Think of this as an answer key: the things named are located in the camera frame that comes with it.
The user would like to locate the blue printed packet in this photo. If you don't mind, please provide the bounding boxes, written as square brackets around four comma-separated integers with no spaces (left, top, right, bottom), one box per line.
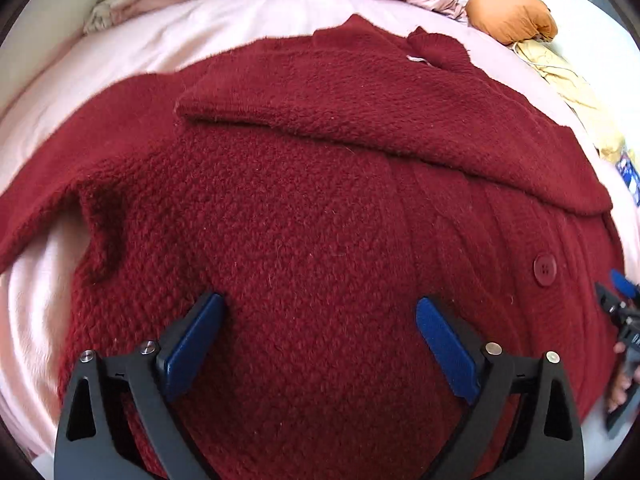
[616,147,640,206]

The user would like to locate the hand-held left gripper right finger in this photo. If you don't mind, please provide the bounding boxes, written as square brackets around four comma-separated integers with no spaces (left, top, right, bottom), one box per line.
[416,297,586,480]

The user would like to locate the orange pillow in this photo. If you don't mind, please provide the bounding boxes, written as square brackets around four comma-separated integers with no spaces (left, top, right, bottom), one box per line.
[465,0,559,46]

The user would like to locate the pink bed sheet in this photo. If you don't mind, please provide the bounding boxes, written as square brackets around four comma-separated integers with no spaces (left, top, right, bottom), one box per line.
[0,0,640,480]

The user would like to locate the red knit cardigan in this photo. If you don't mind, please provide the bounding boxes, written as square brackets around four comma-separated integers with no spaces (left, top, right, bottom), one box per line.
[0,14,628,480]

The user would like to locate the yellow cloth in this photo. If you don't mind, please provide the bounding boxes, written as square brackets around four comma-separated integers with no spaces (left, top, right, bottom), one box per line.
[515,40,626,163]

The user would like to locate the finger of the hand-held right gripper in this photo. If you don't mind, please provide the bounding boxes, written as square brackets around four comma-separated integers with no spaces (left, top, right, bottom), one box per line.
[594,269,640,328]

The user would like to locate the person's right hand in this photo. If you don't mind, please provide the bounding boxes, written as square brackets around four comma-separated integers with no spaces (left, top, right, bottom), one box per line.
[607,342,637,412]

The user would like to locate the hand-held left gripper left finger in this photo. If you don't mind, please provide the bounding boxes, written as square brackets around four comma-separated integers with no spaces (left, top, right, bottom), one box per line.
[54,292,228,480]

